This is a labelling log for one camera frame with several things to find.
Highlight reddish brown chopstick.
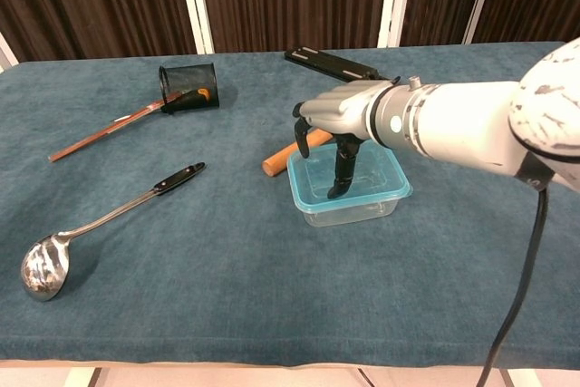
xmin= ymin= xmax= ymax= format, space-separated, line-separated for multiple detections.
xmin=47 ymin=92 xmax=181 ymax=163
xmin=49 ymin=92 xmax=182 ymax=161

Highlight wooden rolling pin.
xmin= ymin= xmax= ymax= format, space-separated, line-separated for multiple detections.
xmin=261 ymin=128 xmax=334 ymax=178

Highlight black mesh pen cup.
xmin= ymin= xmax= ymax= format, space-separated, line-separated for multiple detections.
xmin=158 ymin=63 xmax=221 ymax=114

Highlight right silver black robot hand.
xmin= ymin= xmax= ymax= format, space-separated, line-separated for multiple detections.
xmin=292 ymin=79 xmax=395 ymax=200

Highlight black flat folding stand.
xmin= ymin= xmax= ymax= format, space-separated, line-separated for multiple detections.
xmin=284 ymin=47 xmax=402 ymax=85

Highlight steel ladle with black handle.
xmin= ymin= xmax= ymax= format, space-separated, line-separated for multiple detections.
xmin=19 ymin=161 xmax=206 ymax=303

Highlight blue velvet tablecloth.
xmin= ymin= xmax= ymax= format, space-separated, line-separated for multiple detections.
xmin=0 ymin=41 xmax=580 ymax=370

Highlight black tool with orange grip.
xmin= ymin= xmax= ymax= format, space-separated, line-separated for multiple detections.
xmin=160 ymin=87 xmax=213 ymax=113

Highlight teal container lid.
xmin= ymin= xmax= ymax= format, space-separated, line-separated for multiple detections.
xmin=286 ymin=140 xmax=412 ymax=214

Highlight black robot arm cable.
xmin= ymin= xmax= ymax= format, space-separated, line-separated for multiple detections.
xmin=475 ymin=178 xmax=550 ymax=387

